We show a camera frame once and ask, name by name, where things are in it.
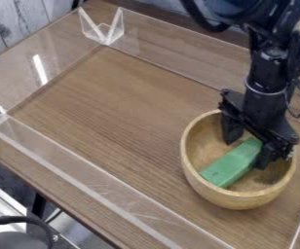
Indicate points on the black metal bracket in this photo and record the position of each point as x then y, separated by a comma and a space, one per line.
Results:
36, 231

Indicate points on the clear acrylic tray enclosure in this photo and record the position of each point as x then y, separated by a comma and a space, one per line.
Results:
99, 91

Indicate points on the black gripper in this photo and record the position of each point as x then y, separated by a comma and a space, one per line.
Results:
258, 112

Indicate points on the green rectangular block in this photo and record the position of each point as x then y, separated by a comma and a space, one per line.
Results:
225, 170

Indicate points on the brown wooden bowl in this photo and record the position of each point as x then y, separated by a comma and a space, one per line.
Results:
200, 147

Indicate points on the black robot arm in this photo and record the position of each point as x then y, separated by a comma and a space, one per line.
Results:
271, 23

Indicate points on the black table leg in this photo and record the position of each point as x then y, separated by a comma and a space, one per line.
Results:
37, 205

